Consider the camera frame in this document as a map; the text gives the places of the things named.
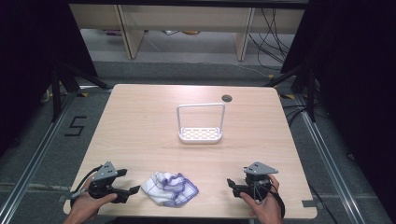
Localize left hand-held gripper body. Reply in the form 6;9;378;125
88;161;132;204

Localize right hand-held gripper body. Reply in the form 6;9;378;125
241;161;279;202

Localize white cloth with purple lines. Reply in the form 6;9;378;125
140;171;200;208

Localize person's right hand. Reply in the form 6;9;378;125
239;174;283;224

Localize person's left hand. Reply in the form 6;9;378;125
68;176;119;222

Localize black tape numeral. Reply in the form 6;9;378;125
64;116;88;137

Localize black metal stand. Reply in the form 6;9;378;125
50;62;113;122
264;62;317;123

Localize black curtain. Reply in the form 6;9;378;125
0;0;98;157
281;0;396;216

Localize beige wooden desk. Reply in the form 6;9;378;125
68;3;306;62

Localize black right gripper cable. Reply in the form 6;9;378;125
268;181;287;220

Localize white rack with handle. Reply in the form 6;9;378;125
176;103;226;145

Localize metal floor rail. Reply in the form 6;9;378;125
0;91;78;224
293;94;367;224

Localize black floor cables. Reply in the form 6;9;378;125
281;104;312;126

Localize tangle of black cables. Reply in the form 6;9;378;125
248;7;295;68

